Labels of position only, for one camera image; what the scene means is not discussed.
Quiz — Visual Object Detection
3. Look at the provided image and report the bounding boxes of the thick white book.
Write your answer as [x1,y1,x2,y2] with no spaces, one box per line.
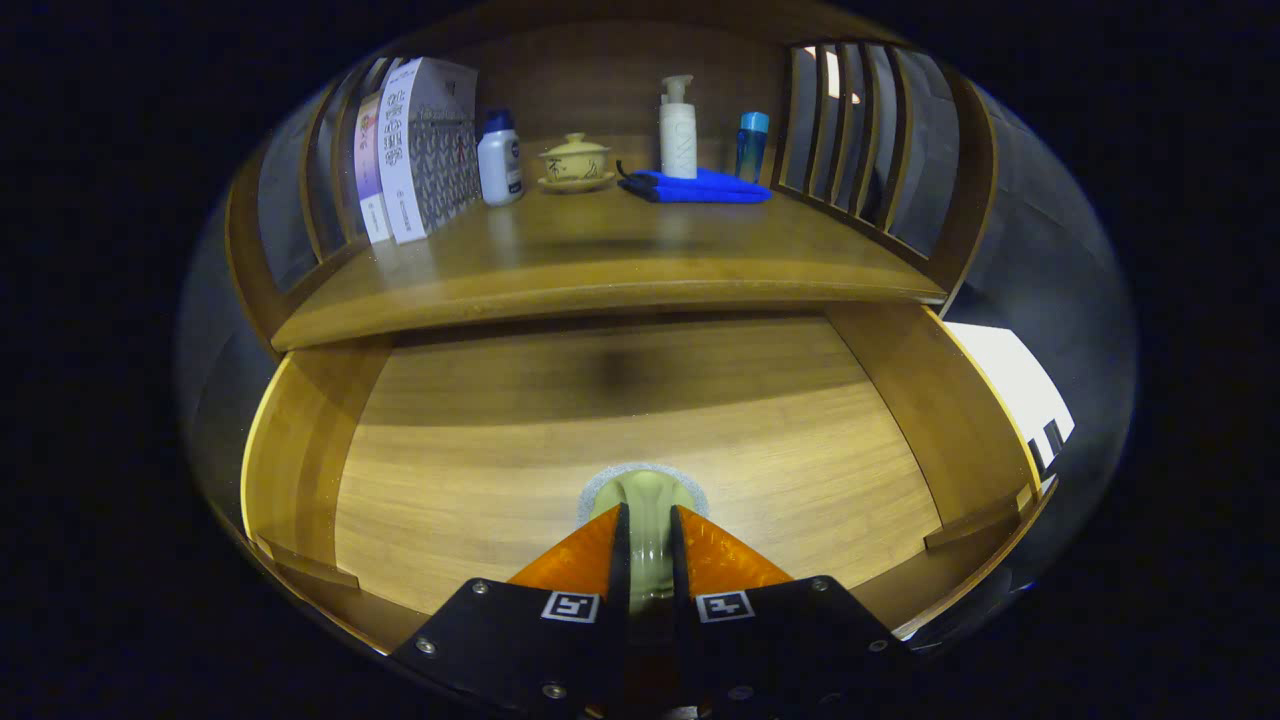
[377,57,482,245]

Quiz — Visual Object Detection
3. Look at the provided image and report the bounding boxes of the wooden cabinet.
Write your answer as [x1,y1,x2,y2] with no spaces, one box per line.
[225,0,1001,356]

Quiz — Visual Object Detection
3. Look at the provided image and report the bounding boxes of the white pump bottle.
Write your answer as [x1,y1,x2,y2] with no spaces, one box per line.
[658,74,698,180]

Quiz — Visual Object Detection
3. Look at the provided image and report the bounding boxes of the yellow lidded teacup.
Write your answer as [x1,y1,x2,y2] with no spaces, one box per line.
[539,132,611,182]

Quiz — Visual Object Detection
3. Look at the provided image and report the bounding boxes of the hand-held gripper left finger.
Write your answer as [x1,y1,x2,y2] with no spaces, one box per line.
[388,503,631,719]

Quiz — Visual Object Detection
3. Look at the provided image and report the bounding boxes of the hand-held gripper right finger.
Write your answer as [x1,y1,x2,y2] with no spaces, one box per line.
[668,505,916,719]

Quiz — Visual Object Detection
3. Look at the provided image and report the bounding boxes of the white bottle with blue cap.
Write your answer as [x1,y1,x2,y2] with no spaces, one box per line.
[477,108,524,207]

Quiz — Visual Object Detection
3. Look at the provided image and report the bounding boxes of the wooden drawer with black knob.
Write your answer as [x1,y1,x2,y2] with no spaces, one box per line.
[240,300,1061,656]

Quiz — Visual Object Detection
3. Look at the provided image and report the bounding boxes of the green scrub brush grey pad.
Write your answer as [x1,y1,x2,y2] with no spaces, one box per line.
[577,462,711,616]

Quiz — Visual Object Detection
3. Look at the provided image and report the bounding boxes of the white metal cabinet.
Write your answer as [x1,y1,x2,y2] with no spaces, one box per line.
[945,322,1076,481]

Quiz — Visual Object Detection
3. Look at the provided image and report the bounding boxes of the wooden countertop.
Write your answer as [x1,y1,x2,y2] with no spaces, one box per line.
[270,135,948,351]

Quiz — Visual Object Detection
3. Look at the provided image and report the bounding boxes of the pink purple book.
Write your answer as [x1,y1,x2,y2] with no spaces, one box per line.
[354,92,393,245]

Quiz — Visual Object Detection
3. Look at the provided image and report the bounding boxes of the folded blue cloth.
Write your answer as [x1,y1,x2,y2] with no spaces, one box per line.
[616,160,773,205]

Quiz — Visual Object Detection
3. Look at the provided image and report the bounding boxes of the clear blue bottle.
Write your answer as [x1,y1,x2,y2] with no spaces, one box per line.
[735,111,770,184]

